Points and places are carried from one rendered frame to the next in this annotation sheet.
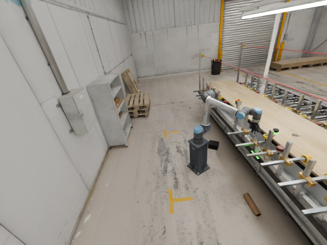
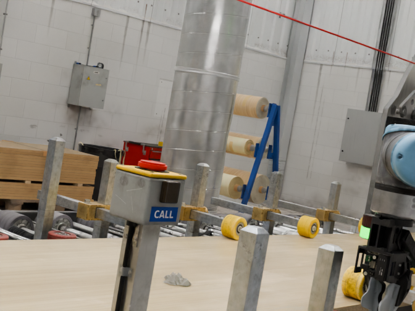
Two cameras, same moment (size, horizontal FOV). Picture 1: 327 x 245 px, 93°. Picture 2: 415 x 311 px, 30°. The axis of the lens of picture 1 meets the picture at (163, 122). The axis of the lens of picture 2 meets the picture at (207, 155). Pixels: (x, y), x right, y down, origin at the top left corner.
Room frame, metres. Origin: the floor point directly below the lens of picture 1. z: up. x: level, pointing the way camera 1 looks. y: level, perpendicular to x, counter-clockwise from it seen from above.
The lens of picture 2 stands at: (2.90, -0.45, 1.31)
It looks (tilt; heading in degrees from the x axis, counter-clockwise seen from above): 3 degrees down; 221
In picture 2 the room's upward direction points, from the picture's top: 10 degrees clockwise
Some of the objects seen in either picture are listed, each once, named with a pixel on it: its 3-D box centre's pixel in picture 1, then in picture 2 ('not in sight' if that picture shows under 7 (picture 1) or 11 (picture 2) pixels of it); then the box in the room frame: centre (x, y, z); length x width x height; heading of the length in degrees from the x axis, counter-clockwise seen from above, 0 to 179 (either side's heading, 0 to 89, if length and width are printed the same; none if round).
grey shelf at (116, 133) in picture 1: (114, 111); not in sight; (3.42, 1.14, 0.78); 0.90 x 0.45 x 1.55; 178
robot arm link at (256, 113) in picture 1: (257, 113); (404, 159); (1.58, -1.13, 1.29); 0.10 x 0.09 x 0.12; 37
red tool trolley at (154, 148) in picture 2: not in sight; (149, 174); (-4.18, -7.65, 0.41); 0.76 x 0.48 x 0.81; 5
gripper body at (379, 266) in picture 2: (254, 125); (386, 248); (1.59, -1.13, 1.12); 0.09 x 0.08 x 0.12; 1
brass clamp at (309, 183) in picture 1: (306, 179); not in sight; (0.88, -1.23, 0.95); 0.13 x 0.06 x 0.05; 1
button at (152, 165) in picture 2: not in sight; (152, 168); (2.16, -1.20, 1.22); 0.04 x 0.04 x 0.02
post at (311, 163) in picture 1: (303, 178); not in sight; (0.90, -1.23, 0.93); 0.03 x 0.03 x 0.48; 1
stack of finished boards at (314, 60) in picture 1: (299, 61); not in sight; (7.72, -7.16, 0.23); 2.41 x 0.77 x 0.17; 90
